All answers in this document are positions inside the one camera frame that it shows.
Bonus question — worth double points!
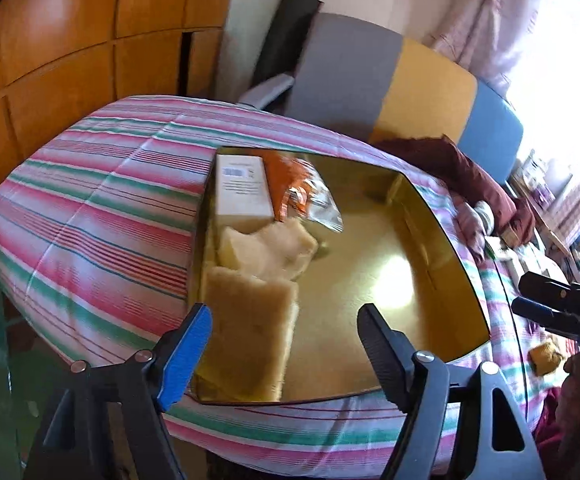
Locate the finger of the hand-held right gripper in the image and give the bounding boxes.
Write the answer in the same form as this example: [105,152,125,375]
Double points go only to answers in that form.
[511,296,580,336]
[518,272,580,307]

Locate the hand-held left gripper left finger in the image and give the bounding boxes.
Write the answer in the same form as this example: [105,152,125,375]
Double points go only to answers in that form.
[22,302,213,480]

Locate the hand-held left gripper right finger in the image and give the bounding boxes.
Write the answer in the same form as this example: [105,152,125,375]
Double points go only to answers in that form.
[357,303,548,480]

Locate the cracker packet with green ends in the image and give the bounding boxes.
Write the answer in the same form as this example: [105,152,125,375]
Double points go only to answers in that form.
[530,339,566,377]

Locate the gold lined box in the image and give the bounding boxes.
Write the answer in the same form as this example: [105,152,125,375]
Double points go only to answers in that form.
[187,146,491,406]

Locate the white carton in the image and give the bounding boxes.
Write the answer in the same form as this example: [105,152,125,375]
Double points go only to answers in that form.
[214,154,277,221]

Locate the orange snack packet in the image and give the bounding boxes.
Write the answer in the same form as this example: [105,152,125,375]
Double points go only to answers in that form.
[265,154,345,233]

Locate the wooden desk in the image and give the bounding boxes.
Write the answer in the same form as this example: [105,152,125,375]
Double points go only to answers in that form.
[512,180,578,258]

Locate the white rolled towel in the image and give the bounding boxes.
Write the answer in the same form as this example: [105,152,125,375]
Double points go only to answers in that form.
[474,201,496,233]

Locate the person's pink clothing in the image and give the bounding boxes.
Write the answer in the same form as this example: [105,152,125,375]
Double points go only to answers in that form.
[534,350,580,480]

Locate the pink rolled towel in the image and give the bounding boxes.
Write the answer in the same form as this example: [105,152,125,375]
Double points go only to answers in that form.
[454,202,485,261]

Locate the white boxes on desk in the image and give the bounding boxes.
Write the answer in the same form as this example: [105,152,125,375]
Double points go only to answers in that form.
[514,150,570,201]

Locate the small beige folded towel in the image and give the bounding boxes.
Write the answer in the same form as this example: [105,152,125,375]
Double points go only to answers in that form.
[218,220,319,283]

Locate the maroon cloth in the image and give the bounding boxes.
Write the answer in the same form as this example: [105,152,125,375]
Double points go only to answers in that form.
[375,135,535,246]

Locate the striped blanket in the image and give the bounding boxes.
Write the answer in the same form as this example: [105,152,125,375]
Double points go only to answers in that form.
[0,95,580,463]

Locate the multicolour chair back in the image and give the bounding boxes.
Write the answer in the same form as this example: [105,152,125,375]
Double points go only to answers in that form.
[240,12,524,183]

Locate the pink patterned curtain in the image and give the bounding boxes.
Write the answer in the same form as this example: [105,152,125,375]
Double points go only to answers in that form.
[422,0,570,96]

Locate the wooden wardrobe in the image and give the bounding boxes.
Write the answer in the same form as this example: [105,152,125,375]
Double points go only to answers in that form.
[0,0,241,241]

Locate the black rolled mat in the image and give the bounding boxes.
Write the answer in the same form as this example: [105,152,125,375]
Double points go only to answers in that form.
[252,0,323,91]

